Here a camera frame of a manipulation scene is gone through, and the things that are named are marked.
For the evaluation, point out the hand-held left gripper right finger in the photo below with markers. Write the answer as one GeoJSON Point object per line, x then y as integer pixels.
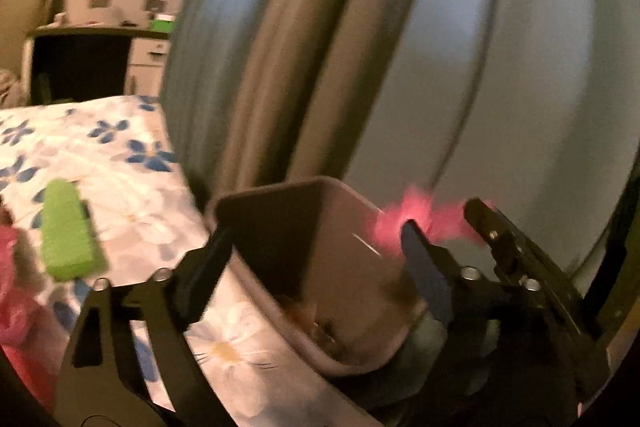
{"type": "Point", "coordinates": [425, 272]}

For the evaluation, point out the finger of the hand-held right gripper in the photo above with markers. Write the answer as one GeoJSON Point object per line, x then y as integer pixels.
{"type": "Point", "coordinates": [492, 227]}

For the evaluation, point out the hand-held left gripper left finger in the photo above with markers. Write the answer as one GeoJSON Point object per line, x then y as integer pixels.
{"type": "Point", "coordinates": [202, 274]}

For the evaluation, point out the pink fluffy item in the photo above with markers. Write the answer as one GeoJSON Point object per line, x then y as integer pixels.
{"type": "Point", "coordinates": [417, 209]}

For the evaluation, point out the grey plastic waste bin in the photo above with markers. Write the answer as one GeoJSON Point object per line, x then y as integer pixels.
{"type": "Point", "coordinates": [300, 247]}

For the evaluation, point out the floral bedsheet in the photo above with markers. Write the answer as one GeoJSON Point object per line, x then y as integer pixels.
{"type": "Point", "coordinates": [130, 187]}

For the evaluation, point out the green foam block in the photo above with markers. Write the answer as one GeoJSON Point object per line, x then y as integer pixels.
{"type": "Point", "coordinates": [67, 232]}

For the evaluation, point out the pink cloth item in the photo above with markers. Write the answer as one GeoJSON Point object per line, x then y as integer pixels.
{"type": "Point", "coordinates": [20, 322]}

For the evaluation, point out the grey curtain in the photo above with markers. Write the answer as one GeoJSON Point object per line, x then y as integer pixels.
{"type": "Point", "coordinates": [400, 57]}

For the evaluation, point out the white drawer cabinet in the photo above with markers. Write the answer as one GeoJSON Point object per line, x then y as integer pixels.
{"type": "Point", "coordinates": [147, 62]}

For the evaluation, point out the dark wooden desk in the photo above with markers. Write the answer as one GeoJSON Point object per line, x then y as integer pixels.
{"type": "Point", "coordinates": [75, 62]}

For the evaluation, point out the green box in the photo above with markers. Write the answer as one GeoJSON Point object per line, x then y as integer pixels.
{"type": "Point", "coordinates": [164, 23]}

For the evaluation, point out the padded headboard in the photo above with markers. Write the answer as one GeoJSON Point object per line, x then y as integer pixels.
{"type": "Point", "coordinates": [25, 17]}

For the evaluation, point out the grey wall socket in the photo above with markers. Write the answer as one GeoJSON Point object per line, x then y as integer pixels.
{"type": "Point", "coordinates": [100, 1]}
{"type": "Point", "coordinates": [152, 4]}

